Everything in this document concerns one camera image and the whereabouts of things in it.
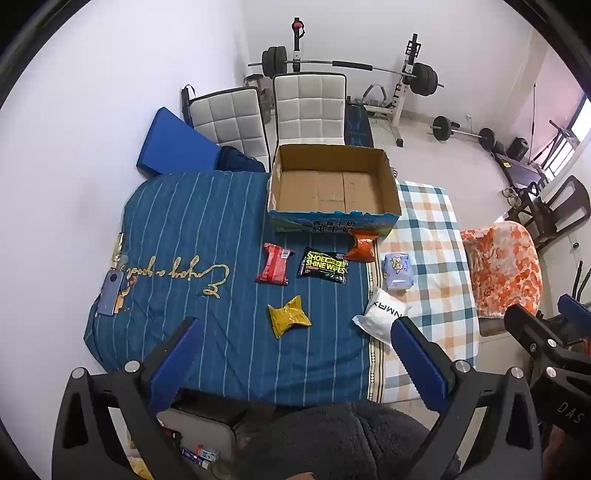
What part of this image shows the dark blue cloth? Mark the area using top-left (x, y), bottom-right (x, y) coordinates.
top-left (217, 145), bottom-right (271, 174)

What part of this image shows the black and blue weight bench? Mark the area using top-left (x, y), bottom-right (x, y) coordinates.
top-left (344, 102), bottom-right (374, 149)

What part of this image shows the orange floral blanket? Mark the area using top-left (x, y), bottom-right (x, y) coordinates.
top-left (460, 220), bottom-right (544, 319)

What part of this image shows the purple tissue pack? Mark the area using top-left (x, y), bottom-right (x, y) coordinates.
top-left (383, 251), bottom-right (415, 292)

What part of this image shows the dark wooden chair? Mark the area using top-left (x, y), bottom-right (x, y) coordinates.
top-left (503, 175), bottom-right (591, 250)

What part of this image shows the cardboard box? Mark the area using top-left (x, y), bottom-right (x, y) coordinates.
top-left (267, 144), bottom-right (402, 235)

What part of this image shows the white quilted chair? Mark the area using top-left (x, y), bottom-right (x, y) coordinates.
top-left (271, 72), bottom-right (348, 148)
top-left (189, 86), bottom-right (271, 171)

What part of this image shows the white soft packet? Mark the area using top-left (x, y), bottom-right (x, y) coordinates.
top-left (352, 287), bottom-right (411, 344)

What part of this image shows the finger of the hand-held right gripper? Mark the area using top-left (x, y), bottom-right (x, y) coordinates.
top-left (504, 304), bottom-right (591, 384)
top-left (557, 294), bottom-right (591, 343)

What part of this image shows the grey storage box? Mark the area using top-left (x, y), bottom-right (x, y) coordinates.
top-left (157, 401), bottom-right (245, 467)

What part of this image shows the blue striped blanket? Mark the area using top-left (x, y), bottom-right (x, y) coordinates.
top-left (83, 172), bottom-right (384, 407)

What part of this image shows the blue foam mat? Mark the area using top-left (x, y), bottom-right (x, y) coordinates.
top-left (136, 107), bottom-right (222, 176)

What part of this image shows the long barbell with black plates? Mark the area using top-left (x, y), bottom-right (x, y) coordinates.
top-left (248, 46), bottom-right (445, 97)

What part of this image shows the blue phone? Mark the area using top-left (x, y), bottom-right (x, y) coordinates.
top-left (96, 271), bottom-right (124, 317)

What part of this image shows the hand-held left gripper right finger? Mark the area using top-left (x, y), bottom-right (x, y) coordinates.
top-left (390, 316), bottom-right (542, 480)

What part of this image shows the red snack packet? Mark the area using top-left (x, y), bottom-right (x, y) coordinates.
top-left (255, 243), bottom-right (296, 286)

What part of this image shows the plaid bed sheet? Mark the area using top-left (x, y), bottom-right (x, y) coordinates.
top-left (367, 180), bottom-right (481, 403)

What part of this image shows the short barbell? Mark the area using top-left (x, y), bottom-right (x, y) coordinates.
top-left (431, 115), bottom-right (496, 151)

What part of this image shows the black strap bag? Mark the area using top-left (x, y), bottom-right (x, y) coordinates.
top-left (181, 84), bottom-right (197, 123)

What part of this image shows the black wipes packet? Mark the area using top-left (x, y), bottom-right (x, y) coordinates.
top-left (296, 246), bottom-right (348, 284)

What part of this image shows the black treadmill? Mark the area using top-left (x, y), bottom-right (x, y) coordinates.
top-left (496, 152), bottom-right (546, 190)

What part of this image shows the orange snack packet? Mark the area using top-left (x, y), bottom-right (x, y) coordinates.
top-left (344, 229), bottom-right (379, 264)

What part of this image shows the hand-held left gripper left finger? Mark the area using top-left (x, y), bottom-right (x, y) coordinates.
top-left (52, 316), bottom-right (204, 480)

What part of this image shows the white barbell rack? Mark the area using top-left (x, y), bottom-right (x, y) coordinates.
top-left (288, 17), bottom-right (423, 148)

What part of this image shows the small colourful tube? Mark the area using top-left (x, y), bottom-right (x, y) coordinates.
top-left (180, 445), bottom-right (218, 464)

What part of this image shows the yellow snack packet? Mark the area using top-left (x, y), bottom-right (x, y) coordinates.
top-left (268, 295), bottom-right (311, 339)

